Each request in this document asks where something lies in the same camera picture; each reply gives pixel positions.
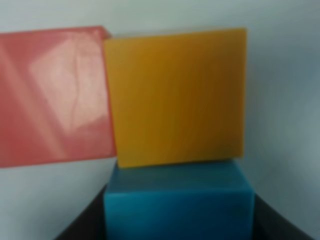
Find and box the red cube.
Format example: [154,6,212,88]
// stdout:
[0,26,116,168]

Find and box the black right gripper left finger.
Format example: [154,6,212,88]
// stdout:
[55,186,108,240]

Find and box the blue cube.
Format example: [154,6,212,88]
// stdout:
[103,160,255,240]

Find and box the orange cube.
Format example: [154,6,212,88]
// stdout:
[104,28,247,168]

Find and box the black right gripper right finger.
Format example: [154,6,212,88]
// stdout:
[252,194,313,240]

